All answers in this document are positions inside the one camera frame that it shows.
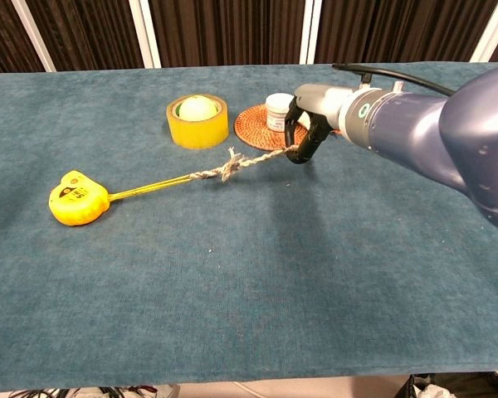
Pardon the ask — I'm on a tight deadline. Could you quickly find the yellow tape measure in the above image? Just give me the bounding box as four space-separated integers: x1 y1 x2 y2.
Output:
48 169 192 227

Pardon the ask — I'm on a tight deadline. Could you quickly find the small white jar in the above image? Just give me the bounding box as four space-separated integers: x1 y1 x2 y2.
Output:
265 93 295 133

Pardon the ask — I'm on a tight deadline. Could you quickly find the orange woven coaster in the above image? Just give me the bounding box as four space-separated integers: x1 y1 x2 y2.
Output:
233 104 310 152

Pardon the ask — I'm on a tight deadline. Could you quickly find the floor cable bundle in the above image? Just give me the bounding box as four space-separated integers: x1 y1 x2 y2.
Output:
7 384 179 398

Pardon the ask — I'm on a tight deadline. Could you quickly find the twisted beige rope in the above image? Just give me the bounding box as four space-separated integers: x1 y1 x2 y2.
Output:
188 144 300 184

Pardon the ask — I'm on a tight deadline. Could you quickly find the yellow packing tape roll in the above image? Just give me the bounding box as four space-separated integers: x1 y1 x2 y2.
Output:
166 94 230 150

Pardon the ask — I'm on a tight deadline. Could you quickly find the teal table cloth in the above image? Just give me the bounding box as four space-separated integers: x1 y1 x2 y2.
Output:
0 61 498 394

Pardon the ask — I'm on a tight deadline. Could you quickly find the dark brown curtain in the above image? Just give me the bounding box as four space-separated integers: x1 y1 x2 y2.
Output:
0 0 498 74

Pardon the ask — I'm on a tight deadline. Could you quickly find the white frame post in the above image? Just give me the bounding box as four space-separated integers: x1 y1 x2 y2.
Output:
10 0 57 73
128 0 163 70
299 0 323 66
469 0 498 64

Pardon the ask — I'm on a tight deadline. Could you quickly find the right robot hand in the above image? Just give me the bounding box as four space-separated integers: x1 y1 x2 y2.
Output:
284 83 360 165

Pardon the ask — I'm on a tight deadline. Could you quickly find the pale green ball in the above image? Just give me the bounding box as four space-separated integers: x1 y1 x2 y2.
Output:
178 95 219 122

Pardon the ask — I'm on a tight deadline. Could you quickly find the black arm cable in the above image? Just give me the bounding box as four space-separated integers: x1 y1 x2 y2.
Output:
331 62 457 96

